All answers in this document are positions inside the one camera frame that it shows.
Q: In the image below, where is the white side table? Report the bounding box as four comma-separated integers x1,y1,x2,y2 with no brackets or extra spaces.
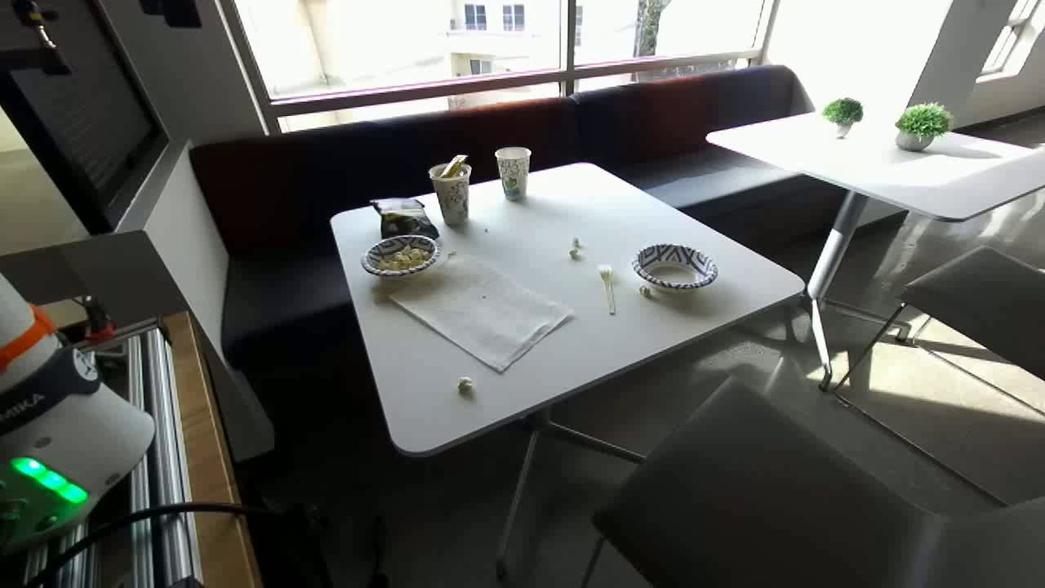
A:
710,116,1045,384

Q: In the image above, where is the popcorn piece near table edge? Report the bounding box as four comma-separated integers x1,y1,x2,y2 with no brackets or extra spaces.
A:
459,376,476,399

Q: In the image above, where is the small popcorn piece centre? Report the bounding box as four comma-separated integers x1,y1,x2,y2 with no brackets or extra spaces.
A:
569,239,586,262

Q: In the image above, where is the paper plate with food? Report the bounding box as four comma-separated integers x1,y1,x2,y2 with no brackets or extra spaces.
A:
363,237,441,279

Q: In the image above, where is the white robot base green light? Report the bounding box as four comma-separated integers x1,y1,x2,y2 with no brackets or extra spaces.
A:
0,274,153,552

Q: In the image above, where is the small green potted plant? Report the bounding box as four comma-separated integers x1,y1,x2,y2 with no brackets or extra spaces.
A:
823,98,864,140

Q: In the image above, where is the blue white paper plate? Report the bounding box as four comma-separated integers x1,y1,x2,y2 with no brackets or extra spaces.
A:
633,243,720,294

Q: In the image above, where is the dark wall monitor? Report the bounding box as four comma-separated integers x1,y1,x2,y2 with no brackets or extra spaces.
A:
0,0,167,237

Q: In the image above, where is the white square table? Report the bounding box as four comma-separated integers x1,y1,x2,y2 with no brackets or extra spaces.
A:
330,164,804,457

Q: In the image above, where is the dark snack bag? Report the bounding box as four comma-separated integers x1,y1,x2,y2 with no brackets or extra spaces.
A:
371,196,438,239

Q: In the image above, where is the white paper cup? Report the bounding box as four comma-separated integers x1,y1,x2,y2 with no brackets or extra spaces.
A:
494,147,533,204

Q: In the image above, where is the grey chair foreground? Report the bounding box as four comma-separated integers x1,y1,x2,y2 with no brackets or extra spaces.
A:
595,384,1045,588

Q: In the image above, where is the paper cup with utensil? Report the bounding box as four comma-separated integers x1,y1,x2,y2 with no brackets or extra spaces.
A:
429,155,469,227

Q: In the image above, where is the white plastic spoon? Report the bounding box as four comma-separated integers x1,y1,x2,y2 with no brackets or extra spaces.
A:
599,265,616,317

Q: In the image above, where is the white paper napkin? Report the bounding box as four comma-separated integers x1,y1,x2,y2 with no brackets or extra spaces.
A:
391,262,571,373

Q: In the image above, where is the dark bench sofa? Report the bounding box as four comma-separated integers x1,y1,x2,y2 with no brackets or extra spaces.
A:
191,65,842,373

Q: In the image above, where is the larger green potted plant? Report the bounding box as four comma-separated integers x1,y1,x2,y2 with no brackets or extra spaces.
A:
896,100,955,155

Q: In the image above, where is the wooden side counter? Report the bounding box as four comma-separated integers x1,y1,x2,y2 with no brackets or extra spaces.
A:
124,314,263,588

